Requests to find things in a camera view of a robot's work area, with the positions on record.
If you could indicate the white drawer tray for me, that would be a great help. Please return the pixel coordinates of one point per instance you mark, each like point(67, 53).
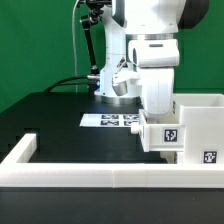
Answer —
point(159, 134)
point(178, 157)

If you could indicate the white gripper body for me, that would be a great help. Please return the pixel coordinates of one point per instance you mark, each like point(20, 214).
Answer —
point(154, 61)

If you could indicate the white marker sheet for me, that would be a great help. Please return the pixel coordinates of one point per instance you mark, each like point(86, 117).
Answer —
point(108, 120)

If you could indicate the white drawer cabinet box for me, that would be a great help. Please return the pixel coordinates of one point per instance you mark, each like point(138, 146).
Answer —
point(203, 118)

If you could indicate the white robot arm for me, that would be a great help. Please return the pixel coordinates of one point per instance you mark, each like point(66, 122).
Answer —
point(127, 20)

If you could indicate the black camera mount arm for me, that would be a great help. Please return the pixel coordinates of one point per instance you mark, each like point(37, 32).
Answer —
point(92, 18)

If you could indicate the white front drawer tray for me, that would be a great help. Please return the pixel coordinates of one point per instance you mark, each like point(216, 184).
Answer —
point(178, 157)

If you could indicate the white U-shaped border frame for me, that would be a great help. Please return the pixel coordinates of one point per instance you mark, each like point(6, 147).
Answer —
point(17, 171)

